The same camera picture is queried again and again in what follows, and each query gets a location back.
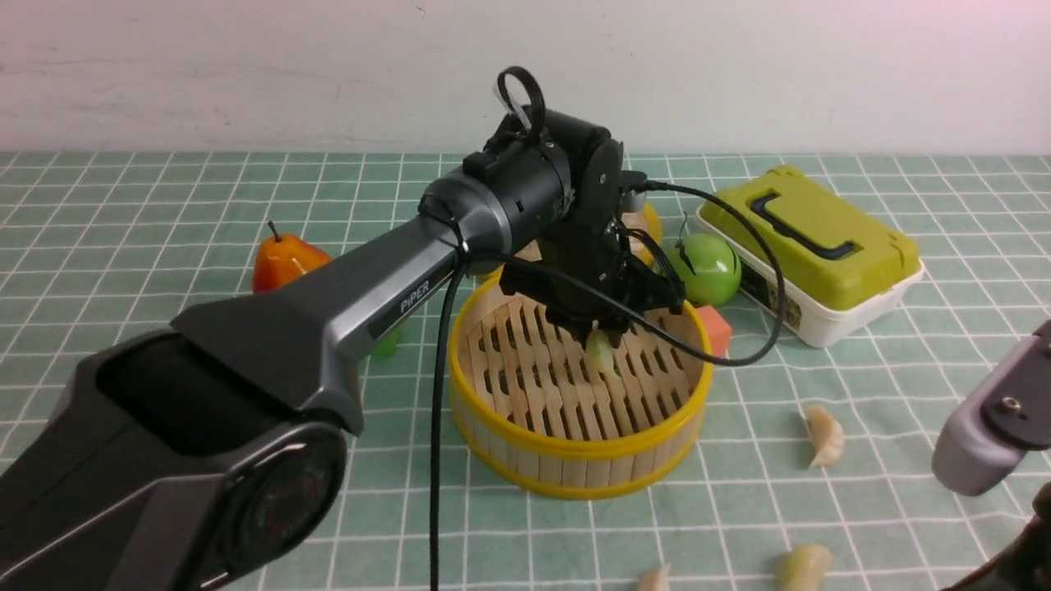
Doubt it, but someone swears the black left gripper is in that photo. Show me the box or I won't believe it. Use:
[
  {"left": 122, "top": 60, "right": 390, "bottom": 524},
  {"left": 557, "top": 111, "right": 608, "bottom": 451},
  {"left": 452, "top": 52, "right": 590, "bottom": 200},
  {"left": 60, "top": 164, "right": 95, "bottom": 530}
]
[{"left": 498, "top": 218, "right": 686, "bottom": 337}]

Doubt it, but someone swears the pale green dumpling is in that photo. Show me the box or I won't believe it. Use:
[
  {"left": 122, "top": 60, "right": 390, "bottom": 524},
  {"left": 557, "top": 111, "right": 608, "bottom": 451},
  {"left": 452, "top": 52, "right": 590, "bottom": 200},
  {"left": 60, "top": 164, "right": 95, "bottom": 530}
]
[{"left": 583, "top": 329, "right": 616, "bottom": 375}]

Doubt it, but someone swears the small white dumpling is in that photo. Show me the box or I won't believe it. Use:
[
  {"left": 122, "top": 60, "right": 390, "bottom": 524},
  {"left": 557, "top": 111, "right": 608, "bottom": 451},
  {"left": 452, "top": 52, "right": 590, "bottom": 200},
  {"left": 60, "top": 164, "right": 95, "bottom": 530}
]
[{"left": 635, "top": 562, "right": 672, "bottom": 591}]

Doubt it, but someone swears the pale yellow dumpling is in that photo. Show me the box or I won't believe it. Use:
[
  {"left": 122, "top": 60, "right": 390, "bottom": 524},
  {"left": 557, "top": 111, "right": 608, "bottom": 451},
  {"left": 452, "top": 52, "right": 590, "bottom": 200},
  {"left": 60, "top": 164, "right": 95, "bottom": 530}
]
[{"left": 774, "top": 545, "right": 833, "bottom": 591}]

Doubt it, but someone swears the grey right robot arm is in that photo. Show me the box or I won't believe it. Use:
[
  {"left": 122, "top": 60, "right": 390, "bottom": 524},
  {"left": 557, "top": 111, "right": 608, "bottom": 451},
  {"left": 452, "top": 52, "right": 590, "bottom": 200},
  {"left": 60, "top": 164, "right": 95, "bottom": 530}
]
[{"left": 931, "top": 322, "right": 1050, "bottom": 497}]

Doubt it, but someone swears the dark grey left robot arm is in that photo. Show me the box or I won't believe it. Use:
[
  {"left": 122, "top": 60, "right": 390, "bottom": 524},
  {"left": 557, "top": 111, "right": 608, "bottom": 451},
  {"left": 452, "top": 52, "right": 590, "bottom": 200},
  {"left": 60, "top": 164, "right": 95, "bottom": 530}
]
[{"left": 1, "top": 66, "right": 684, "bottom": 590}]

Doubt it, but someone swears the yellow woven steamer lid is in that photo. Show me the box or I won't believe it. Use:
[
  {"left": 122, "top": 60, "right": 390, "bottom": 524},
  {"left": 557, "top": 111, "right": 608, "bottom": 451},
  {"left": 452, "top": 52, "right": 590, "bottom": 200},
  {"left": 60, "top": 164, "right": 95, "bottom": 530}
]
[{"left": 515, "top": 201, "right": 663, "bottom": 268}]

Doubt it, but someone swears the bamboo steamer tray yellow rim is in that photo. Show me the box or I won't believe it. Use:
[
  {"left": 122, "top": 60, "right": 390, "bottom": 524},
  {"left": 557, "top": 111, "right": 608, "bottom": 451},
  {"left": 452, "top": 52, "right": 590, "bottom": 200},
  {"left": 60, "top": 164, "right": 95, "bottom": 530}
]
[{"left": 449, "top": 280, "right": 714, "bottom": 500}]

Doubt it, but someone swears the green apple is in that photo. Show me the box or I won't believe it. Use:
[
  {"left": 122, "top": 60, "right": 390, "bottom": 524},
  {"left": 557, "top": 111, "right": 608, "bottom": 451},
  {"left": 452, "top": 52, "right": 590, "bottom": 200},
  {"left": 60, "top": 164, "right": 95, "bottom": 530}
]
[{"left": 663, "top": 213, "right": 742, "bottom": 308}]

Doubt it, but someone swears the orange cube block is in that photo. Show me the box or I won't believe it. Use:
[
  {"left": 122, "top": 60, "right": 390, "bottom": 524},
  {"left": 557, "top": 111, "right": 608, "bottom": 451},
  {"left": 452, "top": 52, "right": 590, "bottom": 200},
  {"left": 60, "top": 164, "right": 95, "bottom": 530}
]
[{"left": 695, "top": 305, "right": 731, "bottom": 358}]

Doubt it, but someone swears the green cube block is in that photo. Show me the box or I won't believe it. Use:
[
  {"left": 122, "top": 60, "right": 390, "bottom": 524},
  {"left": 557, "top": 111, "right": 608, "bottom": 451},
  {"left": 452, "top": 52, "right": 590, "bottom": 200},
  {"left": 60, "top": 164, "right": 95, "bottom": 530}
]
[{"left": 370, "top": 326, "right": 404, "bottom": 358}]

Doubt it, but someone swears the green lidded white box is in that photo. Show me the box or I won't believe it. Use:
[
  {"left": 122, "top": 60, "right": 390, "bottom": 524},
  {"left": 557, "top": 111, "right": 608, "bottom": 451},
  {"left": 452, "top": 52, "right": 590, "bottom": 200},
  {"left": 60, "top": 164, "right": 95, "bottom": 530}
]
[{"left": 718, "top": 165, "right": 925, "bottom": 349}]

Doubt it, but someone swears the green checkered tablecloth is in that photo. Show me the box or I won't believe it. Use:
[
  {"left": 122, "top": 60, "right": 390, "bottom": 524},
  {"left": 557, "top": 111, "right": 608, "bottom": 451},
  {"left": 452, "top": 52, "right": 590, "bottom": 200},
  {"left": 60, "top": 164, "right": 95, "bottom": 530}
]
[{"left": 1, "top": 151, "right": 1050, "bottom": 590}]

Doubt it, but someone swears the orange red pear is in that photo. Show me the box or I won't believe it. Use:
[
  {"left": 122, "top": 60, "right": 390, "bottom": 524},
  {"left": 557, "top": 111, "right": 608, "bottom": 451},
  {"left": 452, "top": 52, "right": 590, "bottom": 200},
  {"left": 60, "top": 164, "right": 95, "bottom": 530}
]
[{"left": 250, "top": 220, "right": 332, "bottom": 293}]

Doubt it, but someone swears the black cable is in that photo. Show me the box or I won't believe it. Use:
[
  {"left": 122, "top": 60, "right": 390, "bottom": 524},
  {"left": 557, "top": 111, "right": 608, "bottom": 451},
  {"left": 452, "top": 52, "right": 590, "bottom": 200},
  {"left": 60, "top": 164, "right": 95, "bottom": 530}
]
[{"left": 429, "top": 181, "right": 787, "bottom": 591}]

